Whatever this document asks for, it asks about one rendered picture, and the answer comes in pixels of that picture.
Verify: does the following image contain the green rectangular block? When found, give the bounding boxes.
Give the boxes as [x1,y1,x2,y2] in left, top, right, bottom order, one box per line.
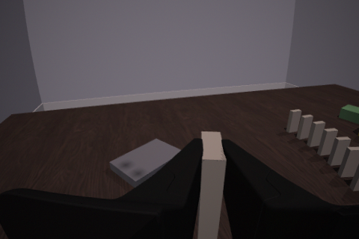
[339,105,359,123]

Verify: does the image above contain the grey domino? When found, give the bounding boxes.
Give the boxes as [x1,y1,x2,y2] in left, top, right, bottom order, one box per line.
[286,110,301,132]
[307,122,326,147]
[338,146,359,177]
[317,128,338,155]
[350,164,359,191]
[197,131,227,239]
[297,114,313,140]
[327,137,351,165]

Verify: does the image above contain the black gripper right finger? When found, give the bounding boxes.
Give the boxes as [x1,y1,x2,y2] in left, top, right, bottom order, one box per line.
[221,138,359,239]

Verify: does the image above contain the grey flat square block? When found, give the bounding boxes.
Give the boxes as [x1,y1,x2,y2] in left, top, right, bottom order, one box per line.
[110,138,180,188]

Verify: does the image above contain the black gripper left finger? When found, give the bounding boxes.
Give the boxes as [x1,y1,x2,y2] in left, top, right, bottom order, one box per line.
[0,137,203,239]

